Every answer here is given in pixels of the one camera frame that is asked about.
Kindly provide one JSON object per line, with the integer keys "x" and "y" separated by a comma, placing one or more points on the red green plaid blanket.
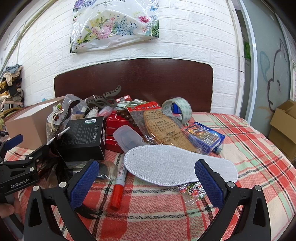
{"x": 161, "y": 208}

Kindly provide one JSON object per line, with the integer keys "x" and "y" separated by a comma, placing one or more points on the red and white flat box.
{"x": 109, "y": 141}

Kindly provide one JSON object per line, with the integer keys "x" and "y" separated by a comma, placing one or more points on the clear plastic case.
{"x": 127, "y": 139}

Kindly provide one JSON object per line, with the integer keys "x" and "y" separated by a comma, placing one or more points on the pile of clothes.
{"x": 11, "y": 88}

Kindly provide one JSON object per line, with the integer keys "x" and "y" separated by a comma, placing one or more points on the black product box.
{"x": 83, "y": 136}

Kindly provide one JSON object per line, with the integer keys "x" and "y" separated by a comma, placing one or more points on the white fabric insole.
{"x": 166, "y": 162}

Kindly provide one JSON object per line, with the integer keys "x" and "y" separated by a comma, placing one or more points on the small red packet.
{"x": 122, "y": 98}

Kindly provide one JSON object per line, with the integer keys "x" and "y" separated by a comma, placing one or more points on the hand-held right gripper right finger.
{"x": 209, "y": 183}

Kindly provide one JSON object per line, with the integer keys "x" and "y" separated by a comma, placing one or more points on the clear tape roll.
{"x": 185, "y": 111}

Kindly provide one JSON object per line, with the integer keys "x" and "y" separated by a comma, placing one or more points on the grey door with cartoon drawing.
{"x": 266, "y": 58}

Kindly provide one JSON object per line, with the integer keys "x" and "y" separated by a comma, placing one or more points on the pink plastic packet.
{"x": 105, "y": 112}

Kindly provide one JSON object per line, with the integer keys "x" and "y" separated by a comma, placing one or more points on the brown hair claw clip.
{"x": 108, "y": 96}

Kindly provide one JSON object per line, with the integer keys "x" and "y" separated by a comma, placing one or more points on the colourful plastic wrapper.
{"x": 192, "y": 191}

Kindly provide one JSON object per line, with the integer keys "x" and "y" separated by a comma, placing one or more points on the blue card box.
{"x": 205, "y": 136}

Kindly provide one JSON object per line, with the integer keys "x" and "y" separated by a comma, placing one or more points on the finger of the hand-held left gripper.
{"x": 37, "y": 154}
{"x": 13, "y": 141}

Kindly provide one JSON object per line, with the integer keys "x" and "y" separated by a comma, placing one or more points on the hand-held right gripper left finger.
{"x": 84, "y": 183}

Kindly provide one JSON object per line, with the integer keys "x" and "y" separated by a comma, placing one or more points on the brown cardboard box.
{"x": 27, "y": 122}

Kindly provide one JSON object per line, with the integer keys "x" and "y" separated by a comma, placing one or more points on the small teal tube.
{"x": 218, "y": 150}

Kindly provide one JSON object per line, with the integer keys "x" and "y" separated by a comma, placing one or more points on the red whiteboard marker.
{"x": 118, "y": 190}

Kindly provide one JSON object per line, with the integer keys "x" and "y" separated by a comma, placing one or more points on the floral plastic bag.
{"x": 115, "y": 23}

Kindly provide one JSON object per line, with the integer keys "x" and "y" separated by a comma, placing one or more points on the open tan cardboard carton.
{"x": 282, "y": 134}

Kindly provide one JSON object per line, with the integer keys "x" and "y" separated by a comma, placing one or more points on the dark wooden headboard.
{"x": 150, "y": 78}

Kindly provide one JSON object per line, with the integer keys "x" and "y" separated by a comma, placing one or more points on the packaged brown insole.
{"x": 159, "y": 125}

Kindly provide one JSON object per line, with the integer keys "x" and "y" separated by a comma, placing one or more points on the small red gift box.
{"x": 113, "y": 120}

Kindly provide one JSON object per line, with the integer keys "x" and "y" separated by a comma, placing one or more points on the person's left hand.
{"x": 6, "y": 210}

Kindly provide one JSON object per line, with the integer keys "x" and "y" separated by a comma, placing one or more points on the bag of cotton swabs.
{"x": 92, "y": 113}

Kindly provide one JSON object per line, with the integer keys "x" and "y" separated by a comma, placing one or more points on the brown wooden bead massager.
{"x": 126, "y": 114}

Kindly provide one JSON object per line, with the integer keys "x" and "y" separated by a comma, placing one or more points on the small blue plastic item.
{"x": 175, "y": 108}

